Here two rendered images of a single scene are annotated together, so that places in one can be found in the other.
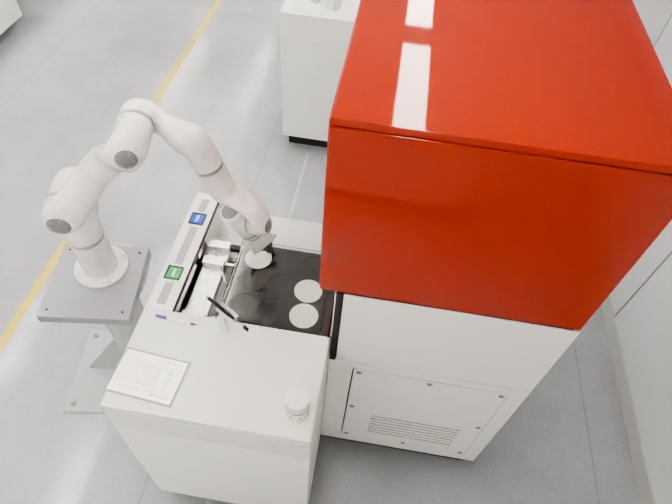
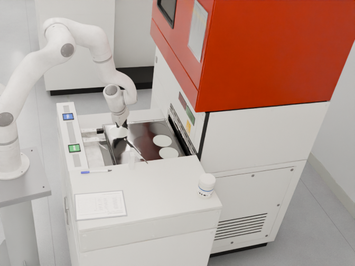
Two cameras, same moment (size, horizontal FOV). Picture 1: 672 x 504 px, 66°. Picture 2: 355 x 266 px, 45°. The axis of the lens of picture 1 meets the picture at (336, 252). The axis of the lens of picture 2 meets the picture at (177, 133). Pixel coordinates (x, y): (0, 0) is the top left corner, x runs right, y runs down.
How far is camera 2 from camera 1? 100 cm
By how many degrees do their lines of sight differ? 24
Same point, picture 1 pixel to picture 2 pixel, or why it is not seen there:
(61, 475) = not seen: outside the picture
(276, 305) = (148, 152)
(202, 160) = (104, 49)
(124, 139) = (65, 36)
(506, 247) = (297, 50)
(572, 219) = (326, 24)
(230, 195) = (115, 75)
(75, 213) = (16, 106)
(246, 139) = not seen: hidden behind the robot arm
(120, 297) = (36, 179)
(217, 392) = (151, 199)
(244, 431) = (181, 213)
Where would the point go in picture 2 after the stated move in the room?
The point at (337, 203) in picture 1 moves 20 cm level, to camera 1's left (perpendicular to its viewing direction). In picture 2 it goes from (214, 41) to (169, 45)
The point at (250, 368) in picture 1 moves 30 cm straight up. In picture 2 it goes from (161, 182) to (168, 130)
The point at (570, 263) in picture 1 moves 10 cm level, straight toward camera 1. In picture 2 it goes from (325, 53) to (326, 63)
